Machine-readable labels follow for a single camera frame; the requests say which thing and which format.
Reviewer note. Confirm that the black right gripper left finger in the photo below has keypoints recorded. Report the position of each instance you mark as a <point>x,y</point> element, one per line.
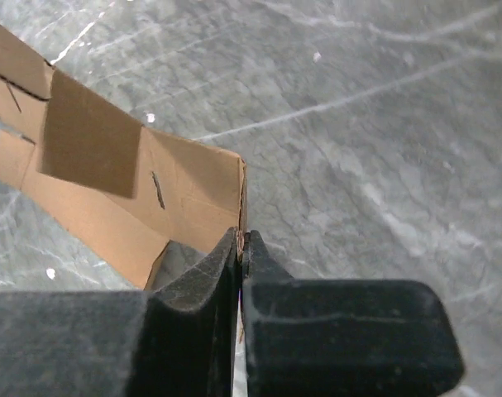
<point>178,340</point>

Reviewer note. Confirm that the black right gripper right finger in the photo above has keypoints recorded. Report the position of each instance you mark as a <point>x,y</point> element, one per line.
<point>342,337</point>

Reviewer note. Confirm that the cardboard box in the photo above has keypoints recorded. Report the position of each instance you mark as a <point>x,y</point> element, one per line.
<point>123,189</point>

